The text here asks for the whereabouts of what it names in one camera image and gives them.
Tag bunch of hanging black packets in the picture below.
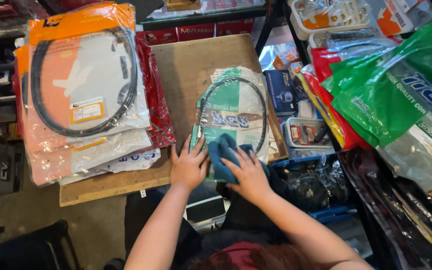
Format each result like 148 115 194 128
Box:
339 149 432 270

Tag small orange white packet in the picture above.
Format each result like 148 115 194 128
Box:
272 46 301 71

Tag heap of black plastic bags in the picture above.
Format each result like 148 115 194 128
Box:
283 154 349 215

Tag dark blue parts box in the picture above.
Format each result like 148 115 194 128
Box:
263 69 299 117

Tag wooden board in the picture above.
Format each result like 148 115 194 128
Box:
59 34 289 208

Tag blue plastic crate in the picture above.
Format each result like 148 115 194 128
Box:
307 204 356 226

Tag stack of red cable packets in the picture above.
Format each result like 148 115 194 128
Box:
135 35 176 149

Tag black metal shelf with goods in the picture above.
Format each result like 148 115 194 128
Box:
140 0 277 32

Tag white clear cable packet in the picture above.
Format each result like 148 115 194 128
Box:
60 148 161 186

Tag small white basket with parts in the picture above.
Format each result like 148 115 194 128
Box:
282 117 335 150

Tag orange packet with black cable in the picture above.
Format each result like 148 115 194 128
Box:
26 2 152 144
13 45 154 187

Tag red cardboard box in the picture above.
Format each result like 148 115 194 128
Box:
136 29 179 46
177 23 217 42
215 18 255 37

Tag person's left hand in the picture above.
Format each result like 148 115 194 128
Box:
170 134 211 191

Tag person's right hand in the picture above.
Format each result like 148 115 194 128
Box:
220 147 273 205

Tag white basket with packed parts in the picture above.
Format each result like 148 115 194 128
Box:
290 0 371 41

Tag bunch of red yellow packets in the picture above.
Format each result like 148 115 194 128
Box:
298 46 372 151

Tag person's red shirt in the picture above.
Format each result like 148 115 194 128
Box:
220 241 266 270

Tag black stool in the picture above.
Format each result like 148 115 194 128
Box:
0 219 82 270

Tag white box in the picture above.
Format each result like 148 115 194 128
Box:
184 195 232 230

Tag orange white handle packet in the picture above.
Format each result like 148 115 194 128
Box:
374 0 416 37

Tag bunch of hanging green packets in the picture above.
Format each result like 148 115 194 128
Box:
320 18 432 193

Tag green packet with black cable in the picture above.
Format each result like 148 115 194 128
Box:
189 66 271 183

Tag person's black trousers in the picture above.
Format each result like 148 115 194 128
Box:
124 165 289 270

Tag blue cleaning cloth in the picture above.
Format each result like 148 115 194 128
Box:
207 133 271 185

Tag white basket with black parts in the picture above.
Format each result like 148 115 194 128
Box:
307 29 381 50

